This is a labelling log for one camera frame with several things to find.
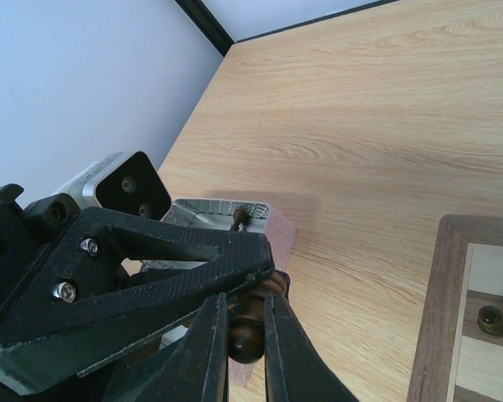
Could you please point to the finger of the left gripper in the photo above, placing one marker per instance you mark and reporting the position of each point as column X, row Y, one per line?
column 111, row 283

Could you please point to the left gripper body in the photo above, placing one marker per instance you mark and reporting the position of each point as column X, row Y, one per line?
column 25, row 236

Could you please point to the dark pawn chess piece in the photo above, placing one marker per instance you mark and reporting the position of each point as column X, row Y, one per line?
column 490, row 321

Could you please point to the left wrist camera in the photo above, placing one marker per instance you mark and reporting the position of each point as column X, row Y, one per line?
column 124, row 181

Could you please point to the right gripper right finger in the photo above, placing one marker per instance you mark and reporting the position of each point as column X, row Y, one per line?
column 294, row 371

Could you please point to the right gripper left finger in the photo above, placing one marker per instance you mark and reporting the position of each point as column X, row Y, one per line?
column 195, row 368

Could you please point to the dark chess piece in tray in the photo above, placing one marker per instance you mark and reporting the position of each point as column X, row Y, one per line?
column 241, row 220

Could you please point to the wooden chess board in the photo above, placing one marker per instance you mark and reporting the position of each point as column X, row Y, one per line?
column 454, row 359

